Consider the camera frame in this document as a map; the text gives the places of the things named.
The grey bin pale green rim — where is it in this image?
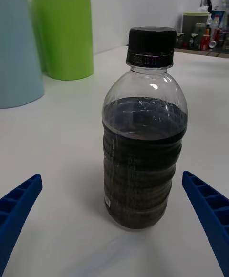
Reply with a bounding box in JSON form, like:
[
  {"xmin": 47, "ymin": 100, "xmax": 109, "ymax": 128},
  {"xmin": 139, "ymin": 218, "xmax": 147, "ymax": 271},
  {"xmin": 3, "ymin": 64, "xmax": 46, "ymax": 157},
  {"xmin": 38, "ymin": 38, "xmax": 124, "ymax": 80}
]
[{"xmin": 182, "ymin": 11, "xmax": 210, "ymax": 49}]

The pale blue plastic bin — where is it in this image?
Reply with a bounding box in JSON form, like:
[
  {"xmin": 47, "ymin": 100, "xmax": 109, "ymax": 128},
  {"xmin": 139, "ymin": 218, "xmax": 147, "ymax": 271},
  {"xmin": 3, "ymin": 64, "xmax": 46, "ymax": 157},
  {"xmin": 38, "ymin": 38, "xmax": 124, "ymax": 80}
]
[{"xmin": 0, "ymin": 0, "xmax": 46, "ymax": 109}]

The red drink can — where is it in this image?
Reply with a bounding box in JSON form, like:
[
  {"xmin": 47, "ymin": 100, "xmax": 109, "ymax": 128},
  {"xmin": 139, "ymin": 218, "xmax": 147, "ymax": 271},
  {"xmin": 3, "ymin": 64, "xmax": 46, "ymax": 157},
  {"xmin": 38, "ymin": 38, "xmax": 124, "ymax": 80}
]
[{"xmin": 200, "ymin": 34, "xmax": 210, "ymax": 51}]

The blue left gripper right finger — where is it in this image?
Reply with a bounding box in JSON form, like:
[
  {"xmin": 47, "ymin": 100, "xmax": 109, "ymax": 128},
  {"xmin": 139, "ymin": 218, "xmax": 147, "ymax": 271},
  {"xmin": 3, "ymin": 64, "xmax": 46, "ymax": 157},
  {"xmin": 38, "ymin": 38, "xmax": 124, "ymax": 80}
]
[{"xmin": 181, "ymin": 171, "xmax": 229, "ymax": 277}]

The green plastic bin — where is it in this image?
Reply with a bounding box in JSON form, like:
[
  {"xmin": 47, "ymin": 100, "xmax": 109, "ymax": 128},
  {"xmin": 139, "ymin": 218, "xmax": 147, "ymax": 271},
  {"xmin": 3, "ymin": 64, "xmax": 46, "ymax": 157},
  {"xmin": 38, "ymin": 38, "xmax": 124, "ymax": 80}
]
[{"xmin": 30, "ymin": 0, "xmax": 94, "ymax": 81}]

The dark drink bottle black cap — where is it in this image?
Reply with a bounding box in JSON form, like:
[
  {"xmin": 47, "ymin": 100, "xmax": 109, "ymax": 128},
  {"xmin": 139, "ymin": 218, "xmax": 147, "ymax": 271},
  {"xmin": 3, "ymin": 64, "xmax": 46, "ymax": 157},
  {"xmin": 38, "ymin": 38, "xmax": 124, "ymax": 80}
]
[{"xmin": 101, "ymin": 26, "xmax": 189, "ymax": 230}]

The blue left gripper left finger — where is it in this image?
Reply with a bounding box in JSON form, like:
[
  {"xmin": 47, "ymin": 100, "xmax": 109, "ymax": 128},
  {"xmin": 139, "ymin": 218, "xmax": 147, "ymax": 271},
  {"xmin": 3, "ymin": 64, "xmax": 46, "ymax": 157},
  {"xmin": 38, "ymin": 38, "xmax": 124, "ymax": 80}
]
[{"xmin": 0, "ymin": 174, "xmax": 43, "ymax": 277}]

